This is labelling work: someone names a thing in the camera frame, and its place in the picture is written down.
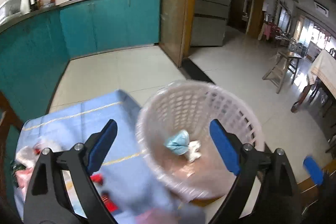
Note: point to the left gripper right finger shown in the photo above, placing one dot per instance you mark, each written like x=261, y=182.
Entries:
x=278, y=200

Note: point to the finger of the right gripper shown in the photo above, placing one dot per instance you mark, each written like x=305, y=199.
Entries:
x=313, y=169

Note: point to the pink tissue packet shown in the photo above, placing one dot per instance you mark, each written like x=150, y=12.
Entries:
x=23, y=177

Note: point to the clear plastic bag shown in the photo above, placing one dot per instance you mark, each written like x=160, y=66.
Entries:
x=28, y=156

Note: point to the red snack packet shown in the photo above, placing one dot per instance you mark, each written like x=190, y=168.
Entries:
x=98, y=182

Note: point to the white tissue paper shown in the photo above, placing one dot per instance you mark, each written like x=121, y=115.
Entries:
x=193, y=151

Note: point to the light blue face mask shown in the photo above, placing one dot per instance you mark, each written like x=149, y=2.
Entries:
x=179, y=143

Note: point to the white plastic waste basket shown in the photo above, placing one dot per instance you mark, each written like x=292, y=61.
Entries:
x=191, y=106

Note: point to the teal kitchen base cabinets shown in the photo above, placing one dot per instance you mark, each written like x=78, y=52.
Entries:
x=37, y=47

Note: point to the blue cloth table cover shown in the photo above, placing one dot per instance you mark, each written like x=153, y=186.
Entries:
x=131, y=185

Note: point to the brown wooden chair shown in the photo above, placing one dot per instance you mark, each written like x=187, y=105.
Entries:
x=8, y=118

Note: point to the dining table with cloth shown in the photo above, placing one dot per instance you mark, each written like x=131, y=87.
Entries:
x=322, y=68

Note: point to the wooden stool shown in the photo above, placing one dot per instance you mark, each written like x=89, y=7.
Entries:
x=286, y=62

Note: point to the white dish rack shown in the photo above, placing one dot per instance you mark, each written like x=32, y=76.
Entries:
x=9, y=10

